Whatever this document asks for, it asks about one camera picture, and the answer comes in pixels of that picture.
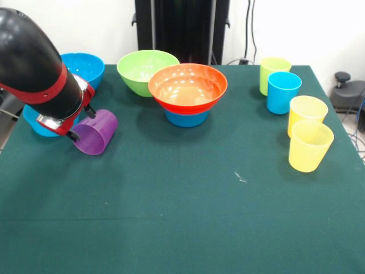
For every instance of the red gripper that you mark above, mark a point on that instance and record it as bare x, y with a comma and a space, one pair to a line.
74, 120

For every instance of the purple cup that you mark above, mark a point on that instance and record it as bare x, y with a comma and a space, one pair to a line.
99, 131

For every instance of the small blue bowl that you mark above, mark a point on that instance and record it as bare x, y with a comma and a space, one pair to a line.
185, 120
37, 125

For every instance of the orange bowl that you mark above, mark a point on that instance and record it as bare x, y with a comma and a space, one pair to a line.
185, 91

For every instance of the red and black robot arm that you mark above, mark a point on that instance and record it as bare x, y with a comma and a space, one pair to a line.
28, 62

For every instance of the large blue bowl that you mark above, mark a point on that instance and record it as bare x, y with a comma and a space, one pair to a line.
85, 68

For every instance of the green bowl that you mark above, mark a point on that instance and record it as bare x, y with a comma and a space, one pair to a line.
139, 68

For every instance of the dark green tablecloth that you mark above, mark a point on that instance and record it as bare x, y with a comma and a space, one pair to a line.
182, 205

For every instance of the green cup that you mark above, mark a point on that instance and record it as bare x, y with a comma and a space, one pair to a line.
272, 68

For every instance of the blue cup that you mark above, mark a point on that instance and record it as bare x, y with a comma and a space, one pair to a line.
283, 94

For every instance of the yellow cup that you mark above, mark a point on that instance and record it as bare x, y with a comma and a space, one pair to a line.
309, 151
308, 109

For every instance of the black stand base with knob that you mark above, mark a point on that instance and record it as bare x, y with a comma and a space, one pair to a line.
350, 97

